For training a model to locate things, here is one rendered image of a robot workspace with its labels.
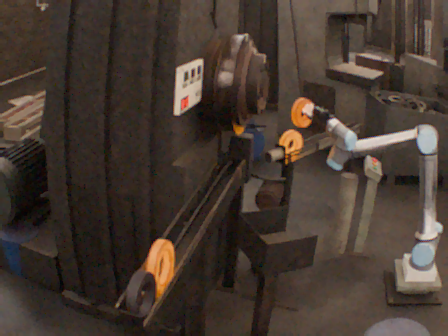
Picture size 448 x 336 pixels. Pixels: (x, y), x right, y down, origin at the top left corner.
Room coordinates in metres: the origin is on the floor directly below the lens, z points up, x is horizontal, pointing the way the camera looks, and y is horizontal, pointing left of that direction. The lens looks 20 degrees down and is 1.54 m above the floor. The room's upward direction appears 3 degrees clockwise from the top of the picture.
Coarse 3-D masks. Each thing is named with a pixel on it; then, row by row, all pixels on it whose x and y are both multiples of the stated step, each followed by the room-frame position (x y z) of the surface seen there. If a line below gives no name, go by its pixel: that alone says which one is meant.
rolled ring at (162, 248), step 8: (160, 240) 1.37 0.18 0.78; (152, 248) 1.32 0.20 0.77; (160, 248) 1.32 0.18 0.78; (168, 248) 1.38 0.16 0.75; (152, 256) 1.30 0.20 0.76; (160, 256) 1.31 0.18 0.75; (168, 256) 1.41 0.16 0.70; (152, 264) 1.28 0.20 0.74; (168, 264) 1.40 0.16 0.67; (152, 272) 1.27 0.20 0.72; (168, 272) 1.39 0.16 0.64; (160, 280) 1.36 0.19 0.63; (160, 288) 1.29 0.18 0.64
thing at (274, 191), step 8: (264, 184) 2.50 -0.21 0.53; (272, 184) 2.49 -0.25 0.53; (280, 184) 2.54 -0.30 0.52; (264, 192) 2.42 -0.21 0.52; (272, 192) 2.41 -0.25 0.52; (280, 192) 2.48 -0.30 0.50; (256, 200) 2.43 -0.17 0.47; (264, 200) 2.41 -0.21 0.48; (272, 200) 2.40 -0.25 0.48; (264, 208) 2.41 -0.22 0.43; (256, 272) 2.44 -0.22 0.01
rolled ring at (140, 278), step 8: (136, 272) 1.18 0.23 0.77; (144, 272) 1.19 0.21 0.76; (136, 280) 1.14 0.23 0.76; (144, 280) 1.16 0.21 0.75; (152, 280) 1.22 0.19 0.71; (128, 288) 1.12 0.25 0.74; (136, 288) 1.12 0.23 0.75; (152, 288) 1.23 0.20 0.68; (128, 296) 1.10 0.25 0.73; (136, 296) 1.10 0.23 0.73; (144, 296) 1.23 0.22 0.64; (152, 296) 1.22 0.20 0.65; (128, 304) 1.09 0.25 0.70; (136, 304) 1.09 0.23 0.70; (144, 304) 1.20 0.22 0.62; (152, 304) 1.21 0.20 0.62; (136, 312) 1.08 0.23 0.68; (144, 312) 1.17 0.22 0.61; (144, 320) 1.13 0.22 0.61
